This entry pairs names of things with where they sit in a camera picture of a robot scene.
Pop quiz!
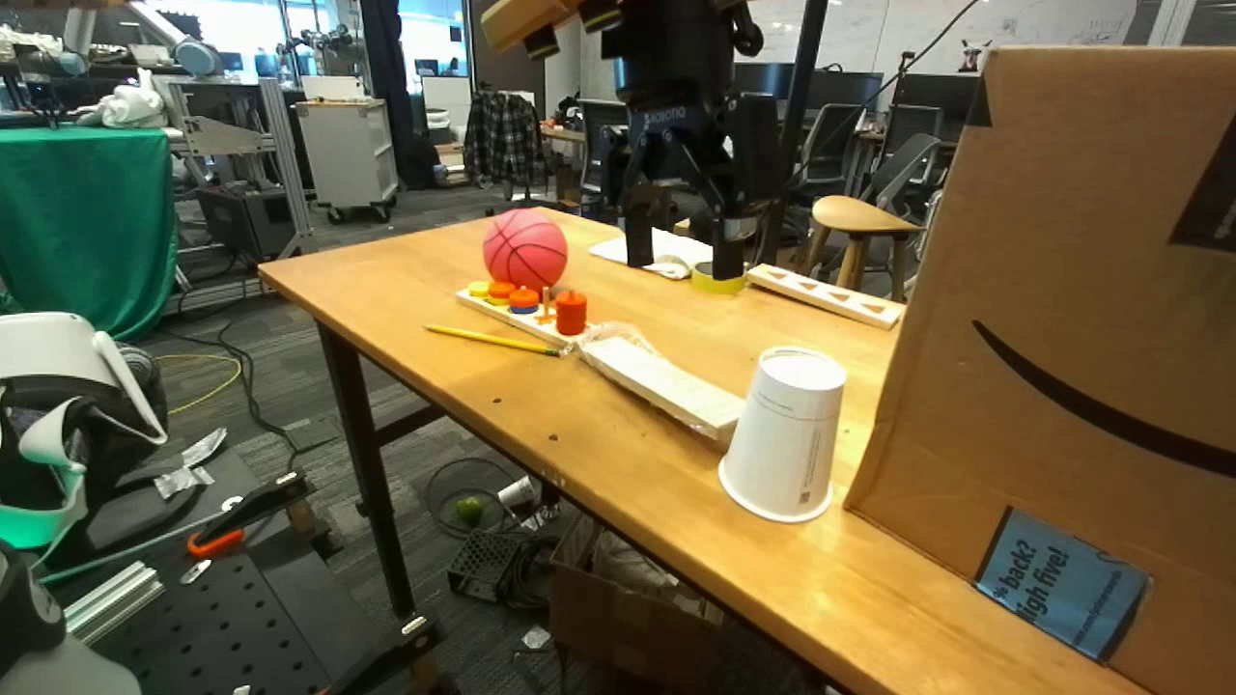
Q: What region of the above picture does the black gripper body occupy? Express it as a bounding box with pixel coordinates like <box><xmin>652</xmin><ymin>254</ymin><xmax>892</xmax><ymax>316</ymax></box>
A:
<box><xmin>621</xmin><ymin>124</ymin><xmax>771</xmax><ymax>245</ymax></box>

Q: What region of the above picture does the pink rubber basketball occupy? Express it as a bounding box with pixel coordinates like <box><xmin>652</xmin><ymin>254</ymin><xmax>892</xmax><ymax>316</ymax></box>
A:
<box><xmin>478</xmin><ymin>203</ymin><xmax>574</xmax><ymax>294</ymax></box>

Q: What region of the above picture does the yellow green plastic object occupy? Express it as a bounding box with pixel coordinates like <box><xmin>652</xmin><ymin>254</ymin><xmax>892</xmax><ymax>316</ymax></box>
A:
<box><xmin>687</xmin><ymin>265</ymin><xmax>754</xmax><ymax>299</ymax></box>

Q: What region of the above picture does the white cloth towel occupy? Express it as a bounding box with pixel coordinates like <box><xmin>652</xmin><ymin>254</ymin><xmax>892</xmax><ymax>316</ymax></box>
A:
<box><xmin>586</xmin><ymin>226</ymin><xmax>714</xmax><ymax>281</ymax></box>

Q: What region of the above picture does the small red object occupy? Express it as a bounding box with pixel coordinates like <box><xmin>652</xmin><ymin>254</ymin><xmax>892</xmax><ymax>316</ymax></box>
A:
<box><xmin>554</xmin><ymin>288</ymin><xmax>593</xmax><ymax>340</ymax></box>

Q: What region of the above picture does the white wooden shape puzzle board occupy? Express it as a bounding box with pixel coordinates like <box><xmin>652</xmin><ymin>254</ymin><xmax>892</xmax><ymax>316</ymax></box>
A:
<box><xmin>741</xmin><ymin>258</ymin><xmax>910</xmax><ymax>330</ymax></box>

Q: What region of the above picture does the round wooden stool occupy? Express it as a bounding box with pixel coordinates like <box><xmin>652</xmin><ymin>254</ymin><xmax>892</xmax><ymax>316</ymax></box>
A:
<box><xmin>803</xmin><ymin>192</ymin><xmax>928</xmax><ymax>299</ymax></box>

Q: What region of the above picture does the wooden number peg board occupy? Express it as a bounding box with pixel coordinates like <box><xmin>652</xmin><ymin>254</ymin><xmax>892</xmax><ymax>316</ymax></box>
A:
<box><xmin>456</xmin><ymin>276</ymin><xmax>581</xmax><ymax>358</ymax></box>

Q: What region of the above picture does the white flat board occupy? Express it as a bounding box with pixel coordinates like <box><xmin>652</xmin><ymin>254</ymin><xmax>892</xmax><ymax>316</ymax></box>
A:
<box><xmin>576</xmin><ymin>328</ymin><xmax>750</xmax><ymax>450</ymax></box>

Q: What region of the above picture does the plaid shirt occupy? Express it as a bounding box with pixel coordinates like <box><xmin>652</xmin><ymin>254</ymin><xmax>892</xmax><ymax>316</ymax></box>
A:
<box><xmin>459</xmin><ymin>86</ymin><xmax>548</xmax><ymax>192</ymax></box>

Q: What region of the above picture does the yellow pencil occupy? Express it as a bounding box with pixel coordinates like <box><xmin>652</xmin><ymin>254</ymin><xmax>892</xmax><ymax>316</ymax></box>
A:
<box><xmin>424</xmin><ymin>319</ymin><xmax>568</xmax><ymax>358</ymax></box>

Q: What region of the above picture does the white paper cup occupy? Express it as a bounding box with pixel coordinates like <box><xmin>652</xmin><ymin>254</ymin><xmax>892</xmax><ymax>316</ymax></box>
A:
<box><xmin>714</xmin><ymin>344</ymin><xmax>854</xmax><ymax>530</ymax></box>

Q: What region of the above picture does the white rolling cart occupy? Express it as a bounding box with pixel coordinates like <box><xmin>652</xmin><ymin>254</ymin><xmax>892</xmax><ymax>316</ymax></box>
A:
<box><xmin>299</xmin><ymin>95</ymin><xmax>406</xmax><ymax>226</ymax></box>

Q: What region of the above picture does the large cardboard shipping box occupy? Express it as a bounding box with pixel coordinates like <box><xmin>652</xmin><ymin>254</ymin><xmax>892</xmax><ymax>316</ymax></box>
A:
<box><xmin>841</xmin><ymin>46</ymin><xmax>1236</xmax><ymax>695</ymax></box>

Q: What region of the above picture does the green cloth covered table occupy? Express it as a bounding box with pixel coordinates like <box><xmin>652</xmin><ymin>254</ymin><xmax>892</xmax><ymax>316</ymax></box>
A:
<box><xmin>0</xmin><ymin>124</ymin><xmax>183</xmax><ymax>344</ymax></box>

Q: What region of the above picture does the white VR headset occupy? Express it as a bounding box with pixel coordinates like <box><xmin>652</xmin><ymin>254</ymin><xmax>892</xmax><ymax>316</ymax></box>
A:
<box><xmin>0</xmin><ymin>310</ymin><xmax>173</xmax><ymax>554</ymax></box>

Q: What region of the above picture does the black table leg frame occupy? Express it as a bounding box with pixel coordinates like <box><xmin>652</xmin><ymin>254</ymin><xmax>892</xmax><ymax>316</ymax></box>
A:
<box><xmin>310</xmin><ymin>316</ymin><xmax>449</xmax><ymax>651</ymax></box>

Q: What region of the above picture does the orange handled tool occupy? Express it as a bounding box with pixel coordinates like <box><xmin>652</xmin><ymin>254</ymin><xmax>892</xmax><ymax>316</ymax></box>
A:
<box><xmin>183</xmin><ymin>468</ymin><xmax>319</xmax><ymax>562</ymax></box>

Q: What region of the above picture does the aluminium rail piece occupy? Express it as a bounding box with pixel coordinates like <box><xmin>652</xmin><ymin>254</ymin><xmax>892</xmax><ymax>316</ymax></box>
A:
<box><xmin>59</xmin><ymin>559</ymin><xmax>165</xmax><ymax>643</ymax></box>

